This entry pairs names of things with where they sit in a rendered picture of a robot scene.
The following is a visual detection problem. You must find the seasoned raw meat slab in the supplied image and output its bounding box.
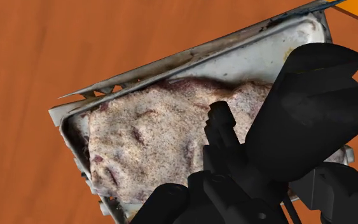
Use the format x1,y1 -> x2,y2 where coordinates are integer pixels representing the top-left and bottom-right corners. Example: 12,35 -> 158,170
86,77 -> 347,206

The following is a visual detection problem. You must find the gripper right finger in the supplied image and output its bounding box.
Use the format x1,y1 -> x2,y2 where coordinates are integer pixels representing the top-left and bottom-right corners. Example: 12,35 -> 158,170
289,161 -> 358,224

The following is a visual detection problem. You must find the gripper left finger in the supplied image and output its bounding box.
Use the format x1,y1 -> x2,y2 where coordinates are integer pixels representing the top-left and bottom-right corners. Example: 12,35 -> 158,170
128,100 -> 289,224

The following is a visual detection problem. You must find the white metal baking tray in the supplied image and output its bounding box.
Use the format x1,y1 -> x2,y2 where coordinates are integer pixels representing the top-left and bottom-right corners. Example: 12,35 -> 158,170
48,0 -> 356,224

